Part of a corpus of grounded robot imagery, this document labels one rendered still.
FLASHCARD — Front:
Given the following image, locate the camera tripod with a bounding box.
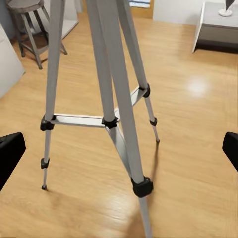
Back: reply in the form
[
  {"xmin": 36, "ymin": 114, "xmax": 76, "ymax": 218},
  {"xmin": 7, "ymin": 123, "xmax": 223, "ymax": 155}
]
[{"xmin": 41, "ymin": 0, "xmax": 160, "ymax": 238}]

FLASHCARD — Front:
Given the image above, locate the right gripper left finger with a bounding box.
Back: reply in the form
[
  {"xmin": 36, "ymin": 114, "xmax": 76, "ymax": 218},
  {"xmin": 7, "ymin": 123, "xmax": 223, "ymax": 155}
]
[{"xmin": 0, "ymin": 132, "xmax": 26, "ymax": 191}]

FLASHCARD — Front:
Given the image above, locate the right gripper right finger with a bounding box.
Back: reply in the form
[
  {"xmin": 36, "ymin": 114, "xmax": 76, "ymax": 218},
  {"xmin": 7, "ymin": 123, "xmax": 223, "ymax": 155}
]
[{"xmin": 222, "ymin": 132, "xmax": 238, "ymax": 171}]

